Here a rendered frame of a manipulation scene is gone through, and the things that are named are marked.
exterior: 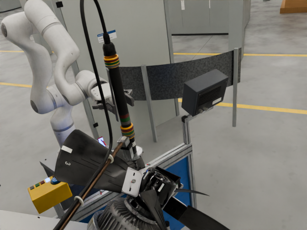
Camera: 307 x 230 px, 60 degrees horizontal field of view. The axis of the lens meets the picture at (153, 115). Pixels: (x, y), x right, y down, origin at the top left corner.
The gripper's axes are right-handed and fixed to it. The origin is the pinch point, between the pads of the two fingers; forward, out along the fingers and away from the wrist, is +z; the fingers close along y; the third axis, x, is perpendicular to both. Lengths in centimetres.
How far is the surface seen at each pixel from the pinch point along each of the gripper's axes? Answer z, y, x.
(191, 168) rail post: -35, -54, -85
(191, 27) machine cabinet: -456, -428, -126
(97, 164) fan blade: 1.9, 13.7, -15.4
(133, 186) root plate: 8.1, 5.8, -26.3
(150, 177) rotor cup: 10.2, -0.2, -24.8
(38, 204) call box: -31, 36, -47
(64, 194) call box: -31, 25, -49
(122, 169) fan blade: 3.8, 6.6, -20.8
